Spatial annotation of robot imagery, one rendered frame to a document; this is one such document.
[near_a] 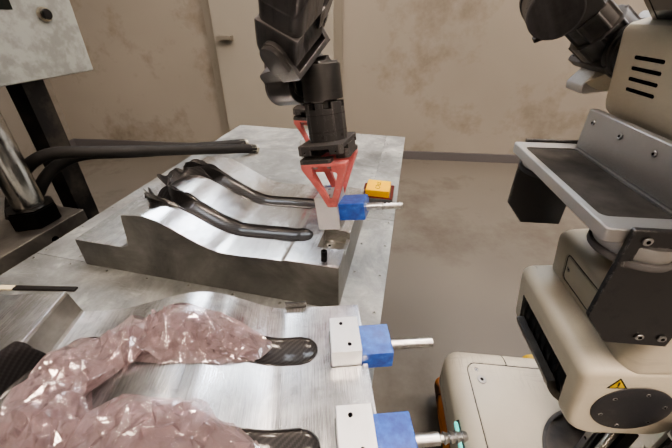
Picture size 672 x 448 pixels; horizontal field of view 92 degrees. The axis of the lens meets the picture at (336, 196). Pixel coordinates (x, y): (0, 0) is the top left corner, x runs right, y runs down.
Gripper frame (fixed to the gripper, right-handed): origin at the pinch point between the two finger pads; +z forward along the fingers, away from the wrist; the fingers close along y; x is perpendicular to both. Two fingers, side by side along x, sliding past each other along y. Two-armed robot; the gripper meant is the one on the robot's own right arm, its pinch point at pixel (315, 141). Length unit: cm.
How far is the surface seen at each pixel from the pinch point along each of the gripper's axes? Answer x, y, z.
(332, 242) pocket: 10.7, 26.8, 8.9
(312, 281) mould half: 9.7, 36.1, 9.7
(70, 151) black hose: -58, 15, 1
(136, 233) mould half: -21.3, 36.2, 4.7
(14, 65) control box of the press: -73, 8, -18
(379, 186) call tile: 15.9, -1.7, 11.7
